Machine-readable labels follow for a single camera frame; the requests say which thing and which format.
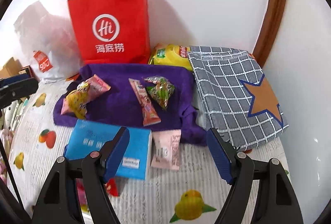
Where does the red candy packet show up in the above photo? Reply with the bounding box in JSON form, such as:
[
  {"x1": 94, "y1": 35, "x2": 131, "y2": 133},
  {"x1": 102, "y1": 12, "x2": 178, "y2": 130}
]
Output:
[{"x1": 105, "y1": 178, "x2": 120, "y2": 197}]

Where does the red paper shopping bag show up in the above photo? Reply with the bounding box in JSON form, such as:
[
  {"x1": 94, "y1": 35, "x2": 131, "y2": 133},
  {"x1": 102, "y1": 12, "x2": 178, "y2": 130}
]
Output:
[{"x1": 67, "y1": 0, "x2": 150, "y2": 64}]

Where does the blue tissue pack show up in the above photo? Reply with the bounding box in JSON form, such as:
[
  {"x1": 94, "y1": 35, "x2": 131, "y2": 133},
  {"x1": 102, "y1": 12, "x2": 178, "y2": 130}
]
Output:
[{"x1": 64, "y1": 119, "x2": 152, "y2": 181}]

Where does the yellow chips bag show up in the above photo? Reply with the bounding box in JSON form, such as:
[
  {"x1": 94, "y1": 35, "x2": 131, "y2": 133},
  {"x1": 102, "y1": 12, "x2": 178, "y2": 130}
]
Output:
[{"x1": 148, "y1": 44, "x2": 192, "y2": 71}]

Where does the white spotted plush toy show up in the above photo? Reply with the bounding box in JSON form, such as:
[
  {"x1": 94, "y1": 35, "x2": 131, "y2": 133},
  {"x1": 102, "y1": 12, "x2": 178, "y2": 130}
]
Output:
[{"x1": 3, "y1": 100, "x2": 23, "y2": 129}]

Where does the white Miniso plastic bag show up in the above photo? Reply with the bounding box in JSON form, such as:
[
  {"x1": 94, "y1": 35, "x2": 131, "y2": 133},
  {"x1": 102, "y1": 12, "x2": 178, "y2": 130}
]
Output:
[{"x1": 14, "y1": 1, "x2": 84, "y2": 82}]

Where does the grey plaid folded cloth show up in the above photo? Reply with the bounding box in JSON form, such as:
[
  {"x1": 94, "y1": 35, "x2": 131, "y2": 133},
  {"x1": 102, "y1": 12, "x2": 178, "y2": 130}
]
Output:
[{"x1": 188, "y1": 46, "x2": 288, "y2": 151}]

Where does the patterned brown book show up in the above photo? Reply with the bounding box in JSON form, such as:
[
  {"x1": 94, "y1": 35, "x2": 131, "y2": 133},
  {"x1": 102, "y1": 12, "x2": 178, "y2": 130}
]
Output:
[{"x1": 18, "y1": 66, "x2": 35, "y2": 77}]

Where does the yellow triangular snack packet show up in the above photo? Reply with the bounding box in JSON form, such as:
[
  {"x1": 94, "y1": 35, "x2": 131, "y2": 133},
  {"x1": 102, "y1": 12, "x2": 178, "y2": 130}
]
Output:
[{"x1": 61, "y1": 82, "x2": 90, "y2": 119}]

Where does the green triangular snack packet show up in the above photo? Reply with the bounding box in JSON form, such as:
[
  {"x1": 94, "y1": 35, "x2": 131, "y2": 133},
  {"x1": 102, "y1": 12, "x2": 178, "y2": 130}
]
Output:
[{"x1": 144, "y1": 76, "x2": 175, "y2": 110}]

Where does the purple towel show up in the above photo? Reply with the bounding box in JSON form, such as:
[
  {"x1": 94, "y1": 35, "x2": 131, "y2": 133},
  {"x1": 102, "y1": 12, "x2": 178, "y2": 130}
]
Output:
[{"x1": 67, "y1": 64, "x2": 206, "y2": 146}]

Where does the pink lollipop candy packet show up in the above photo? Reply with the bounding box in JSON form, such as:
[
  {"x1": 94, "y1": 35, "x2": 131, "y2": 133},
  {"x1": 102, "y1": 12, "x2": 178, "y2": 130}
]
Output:
[{"x1": 128, "y1": 78, "x2": 161, "y2": 127}]

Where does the small pink snack packet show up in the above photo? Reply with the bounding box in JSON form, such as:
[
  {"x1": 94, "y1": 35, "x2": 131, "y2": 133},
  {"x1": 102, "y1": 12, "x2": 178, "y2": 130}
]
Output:
[{"x1": 151, "y1": 129, "x2": 181, "y2": 171}]

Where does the brown wooden door frame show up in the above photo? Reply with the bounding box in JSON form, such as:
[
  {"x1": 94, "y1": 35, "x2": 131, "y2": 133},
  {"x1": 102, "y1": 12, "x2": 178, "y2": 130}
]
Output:
[{"x1": 252, "y1": 0, "x2": 286, "y2": 67}]

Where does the panda print snack packet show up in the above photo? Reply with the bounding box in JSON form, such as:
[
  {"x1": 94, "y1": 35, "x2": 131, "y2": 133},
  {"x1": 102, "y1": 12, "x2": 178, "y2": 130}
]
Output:
[{"x1": 76, "y1": 75, "x2": 111, "y2": 104}]

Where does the pink yellow snack bag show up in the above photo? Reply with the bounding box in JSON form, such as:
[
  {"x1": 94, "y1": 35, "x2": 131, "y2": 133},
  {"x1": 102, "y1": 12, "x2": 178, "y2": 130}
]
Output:
[{"x1": 76, "y1": 179, "x2": 90, "y2": 215}]

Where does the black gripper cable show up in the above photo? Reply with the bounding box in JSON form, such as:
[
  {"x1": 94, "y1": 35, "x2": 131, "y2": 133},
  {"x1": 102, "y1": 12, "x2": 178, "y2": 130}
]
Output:
[{"x1": 0, "y1": 136, "x2": 25, "y2": 212}]

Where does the wooden headboard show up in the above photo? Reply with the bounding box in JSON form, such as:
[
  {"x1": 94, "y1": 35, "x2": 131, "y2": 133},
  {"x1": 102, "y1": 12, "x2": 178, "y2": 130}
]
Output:
[{"x1": 0, "y1": 57, "x2": 22, "y2": 79}]

